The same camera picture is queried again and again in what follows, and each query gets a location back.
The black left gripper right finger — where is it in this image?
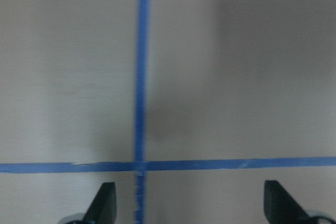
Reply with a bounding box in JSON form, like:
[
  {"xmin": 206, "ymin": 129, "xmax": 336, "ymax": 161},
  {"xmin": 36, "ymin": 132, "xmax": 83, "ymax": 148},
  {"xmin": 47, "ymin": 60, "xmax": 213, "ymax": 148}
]
[{"xmin": 264, "ymin": 180, "xmax": 309, "ymax": 224}]

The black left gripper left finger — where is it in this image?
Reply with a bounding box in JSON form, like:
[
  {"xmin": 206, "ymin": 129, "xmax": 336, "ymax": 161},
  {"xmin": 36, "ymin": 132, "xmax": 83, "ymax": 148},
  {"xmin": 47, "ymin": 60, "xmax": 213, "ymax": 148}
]
[{"xmin": 83, "ymin": 182, "xmax": 117, "ymax": 224}]

